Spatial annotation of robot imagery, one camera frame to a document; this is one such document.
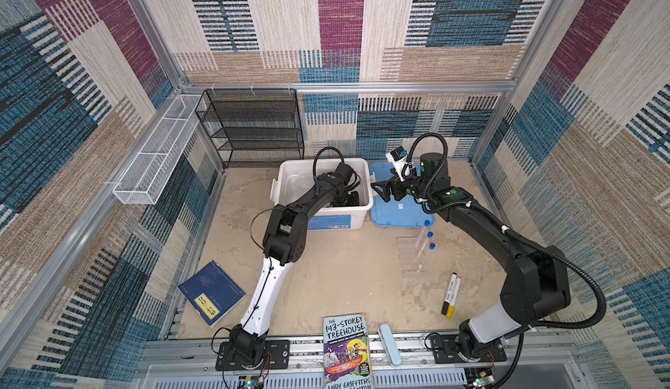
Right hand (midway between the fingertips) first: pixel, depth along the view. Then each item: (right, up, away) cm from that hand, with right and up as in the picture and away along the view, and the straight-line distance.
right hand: (384, 179), depth 84 cm
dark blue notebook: (-54, -36, 0) cm, 65 cm away
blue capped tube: (+13, -14, -1) cm, 19 cm away
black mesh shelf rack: (-48, +23, +25) cm, 58 cm away
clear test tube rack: (+12, -27, +7) cm, 31 cm away
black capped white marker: (+20, -36, -1) cm, 41 cm away
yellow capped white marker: (+19, -40, -4) cm, 45 cm away
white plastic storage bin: (-31, +2, +18) cm, 36 cm away
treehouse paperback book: (-12, -47, -12) cm, 50 cm away
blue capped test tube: (+13, -20, -6) cm, 25 cm away
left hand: (-6, -10, +19) cm, 22 cm away
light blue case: (-1, -46, -11) cm, 47 cm away
